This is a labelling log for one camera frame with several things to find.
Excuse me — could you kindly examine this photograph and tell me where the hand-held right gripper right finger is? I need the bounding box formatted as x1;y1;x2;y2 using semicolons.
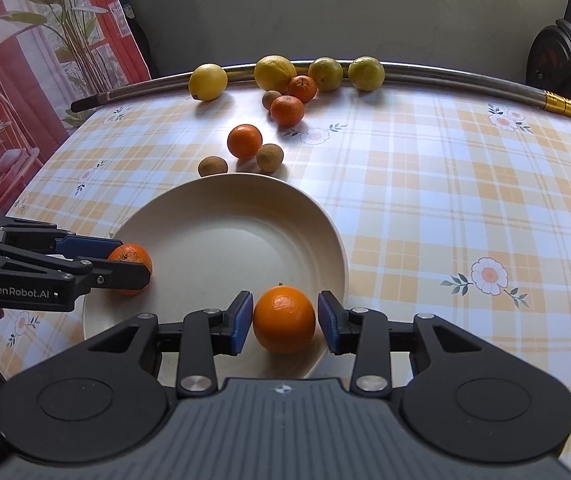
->
318;290;483;395

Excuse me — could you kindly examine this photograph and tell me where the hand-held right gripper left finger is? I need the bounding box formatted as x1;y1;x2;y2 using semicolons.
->
88;290;254;397

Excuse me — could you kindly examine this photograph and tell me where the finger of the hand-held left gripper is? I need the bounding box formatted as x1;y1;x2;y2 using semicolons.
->
2;230;124;260
0;250;152;296

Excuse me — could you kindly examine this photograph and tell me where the small orange mandarin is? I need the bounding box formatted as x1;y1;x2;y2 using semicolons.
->
108;243;153;296
227;124;263;159
270;95;305;127
288;75;319;104

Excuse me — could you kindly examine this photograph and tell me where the large orange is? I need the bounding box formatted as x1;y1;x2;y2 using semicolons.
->
252;286;316;354

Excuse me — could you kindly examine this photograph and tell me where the cream round plate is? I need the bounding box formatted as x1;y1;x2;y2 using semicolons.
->
82;173;350;381

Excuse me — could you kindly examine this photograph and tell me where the yellow-green lemon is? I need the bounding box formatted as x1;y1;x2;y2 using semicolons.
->
348;56;385;92
308;57;344;92

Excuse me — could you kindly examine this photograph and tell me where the orange checked floral tablecloth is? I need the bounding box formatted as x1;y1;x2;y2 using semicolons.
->
0;67;571;480

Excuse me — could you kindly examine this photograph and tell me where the large yellow lemon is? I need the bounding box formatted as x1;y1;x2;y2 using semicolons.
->
254;55;297;94

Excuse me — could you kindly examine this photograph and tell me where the long metal pole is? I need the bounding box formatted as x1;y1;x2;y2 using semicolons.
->
70;61;571;128

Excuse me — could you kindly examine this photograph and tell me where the printed wall poster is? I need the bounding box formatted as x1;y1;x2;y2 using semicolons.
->
0;0;153;217

